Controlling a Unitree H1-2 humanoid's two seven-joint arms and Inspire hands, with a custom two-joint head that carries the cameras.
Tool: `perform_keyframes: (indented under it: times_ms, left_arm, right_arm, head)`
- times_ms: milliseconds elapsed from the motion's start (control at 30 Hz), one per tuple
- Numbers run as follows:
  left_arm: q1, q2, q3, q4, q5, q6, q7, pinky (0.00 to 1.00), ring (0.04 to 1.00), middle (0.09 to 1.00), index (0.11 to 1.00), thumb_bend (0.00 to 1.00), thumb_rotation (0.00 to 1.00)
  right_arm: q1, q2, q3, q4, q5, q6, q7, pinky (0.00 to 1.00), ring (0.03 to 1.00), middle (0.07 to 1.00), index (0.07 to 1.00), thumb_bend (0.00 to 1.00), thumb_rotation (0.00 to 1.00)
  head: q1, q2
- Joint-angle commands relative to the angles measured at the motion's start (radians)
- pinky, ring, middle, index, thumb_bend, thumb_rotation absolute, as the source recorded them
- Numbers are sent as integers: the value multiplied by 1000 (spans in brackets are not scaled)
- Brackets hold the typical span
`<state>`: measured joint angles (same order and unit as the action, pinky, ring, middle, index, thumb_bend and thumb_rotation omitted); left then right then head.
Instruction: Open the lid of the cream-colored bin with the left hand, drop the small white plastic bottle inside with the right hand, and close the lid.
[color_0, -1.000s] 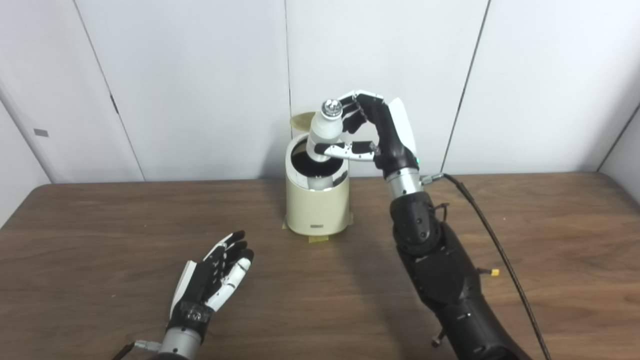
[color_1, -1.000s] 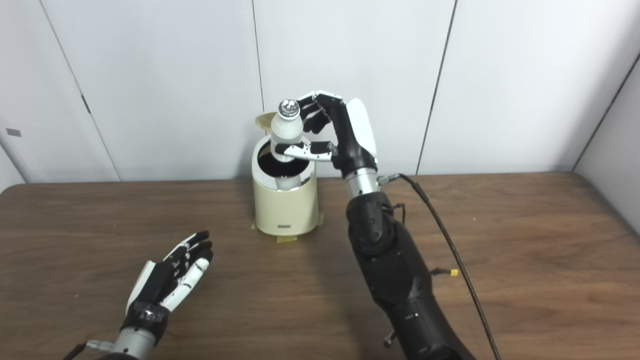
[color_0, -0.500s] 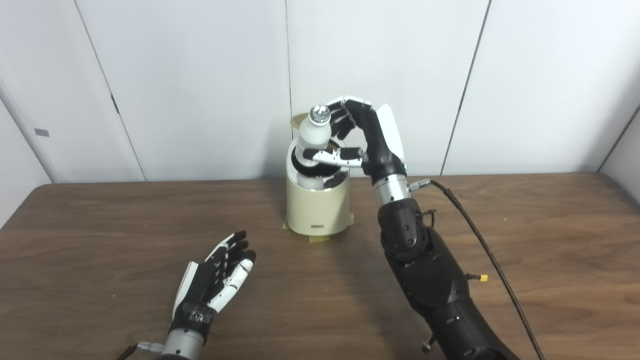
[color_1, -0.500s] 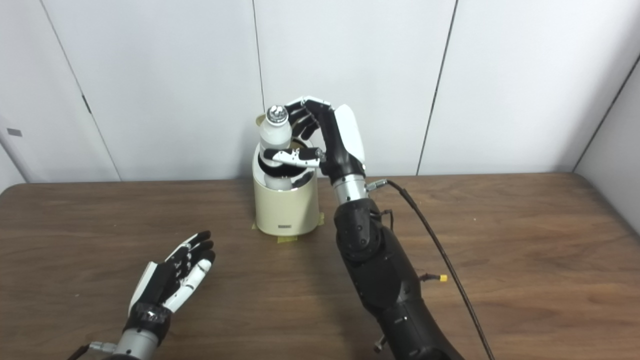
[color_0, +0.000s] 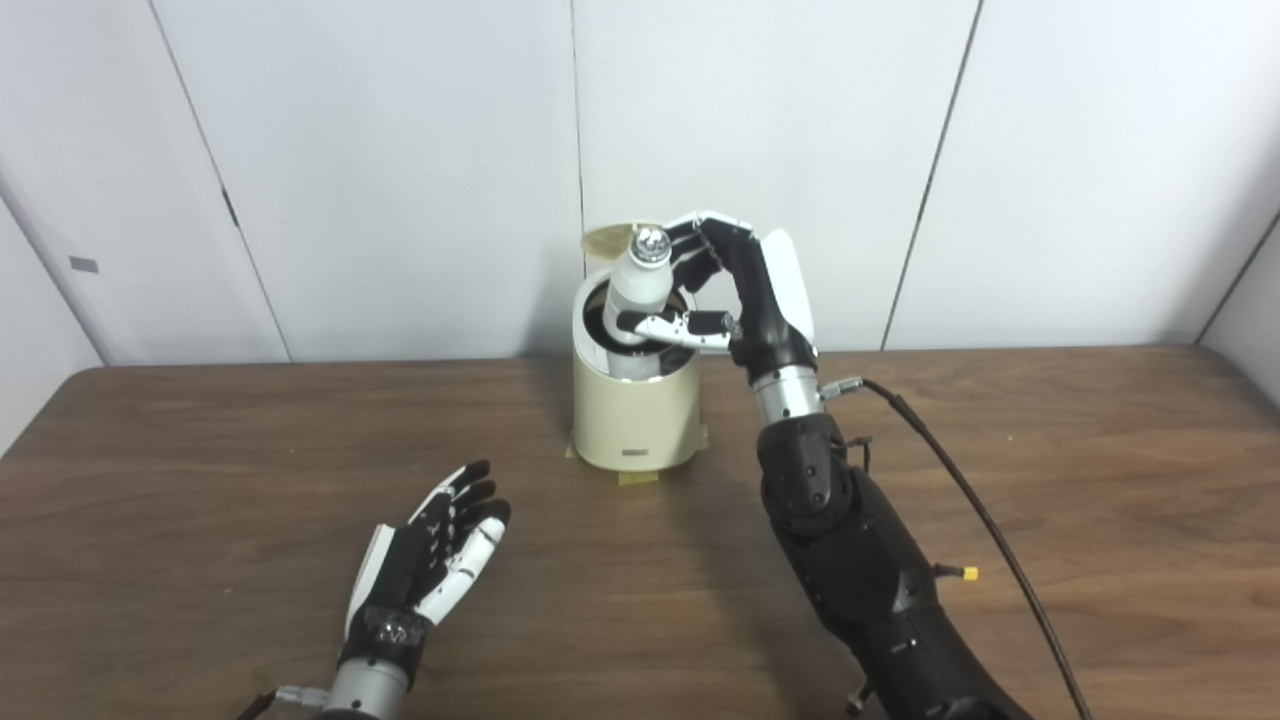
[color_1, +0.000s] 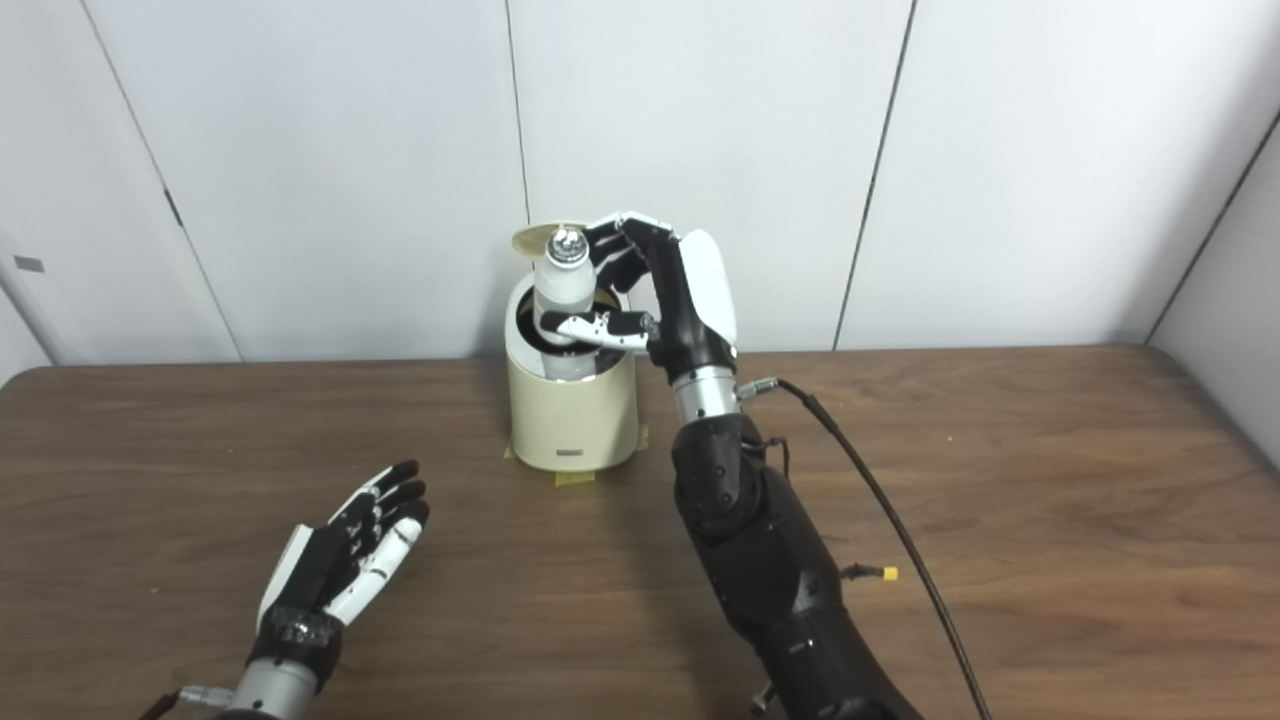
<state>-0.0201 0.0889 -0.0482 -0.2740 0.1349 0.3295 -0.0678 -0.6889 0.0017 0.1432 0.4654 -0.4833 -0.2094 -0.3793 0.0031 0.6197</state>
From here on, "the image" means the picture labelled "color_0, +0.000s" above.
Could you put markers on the small grey wall label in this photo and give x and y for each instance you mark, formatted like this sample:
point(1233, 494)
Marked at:
point(83, 265)

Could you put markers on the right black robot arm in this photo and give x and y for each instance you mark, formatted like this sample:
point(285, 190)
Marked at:
point(860, 560)

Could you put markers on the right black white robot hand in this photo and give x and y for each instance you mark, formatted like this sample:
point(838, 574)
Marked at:
point(765, 300)

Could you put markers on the round cream bin lid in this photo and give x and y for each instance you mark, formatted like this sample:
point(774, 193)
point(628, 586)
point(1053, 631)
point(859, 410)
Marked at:
point(605, 240)

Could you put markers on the small white plastic bottle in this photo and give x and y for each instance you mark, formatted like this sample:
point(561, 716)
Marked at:
point(640, 280)

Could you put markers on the cream-colored round bin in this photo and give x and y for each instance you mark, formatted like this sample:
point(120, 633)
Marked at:
point(635, 420)

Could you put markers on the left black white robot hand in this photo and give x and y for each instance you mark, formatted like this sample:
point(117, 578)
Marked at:
point(400, 580)

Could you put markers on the black wall panel hinge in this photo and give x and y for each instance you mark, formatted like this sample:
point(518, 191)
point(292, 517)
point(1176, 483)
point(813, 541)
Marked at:
point(230, 208)

